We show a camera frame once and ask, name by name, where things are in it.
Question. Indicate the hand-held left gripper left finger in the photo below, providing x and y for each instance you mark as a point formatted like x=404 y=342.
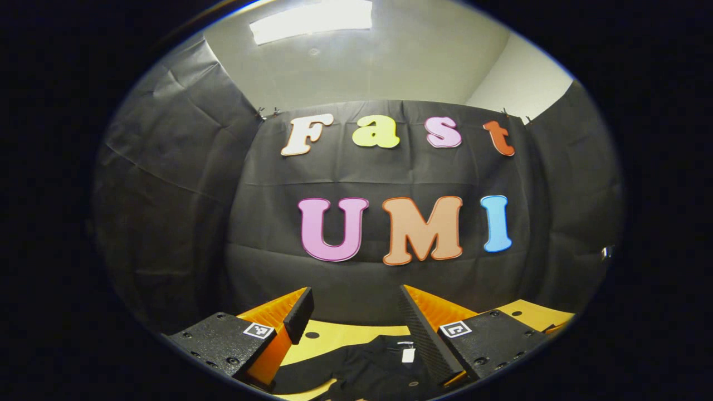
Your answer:
x=301 y=314

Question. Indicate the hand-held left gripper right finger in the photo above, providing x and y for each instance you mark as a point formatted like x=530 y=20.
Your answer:
x=423 y=334

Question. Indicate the black button shirt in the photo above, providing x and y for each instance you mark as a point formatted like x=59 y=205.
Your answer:
x=367 y=367

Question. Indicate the black backdrop cloth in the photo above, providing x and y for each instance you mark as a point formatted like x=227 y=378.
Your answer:
x=262 y=234

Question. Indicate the ceiling light panel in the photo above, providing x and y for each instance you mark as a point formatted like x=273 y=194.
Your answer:
x=312 y=21

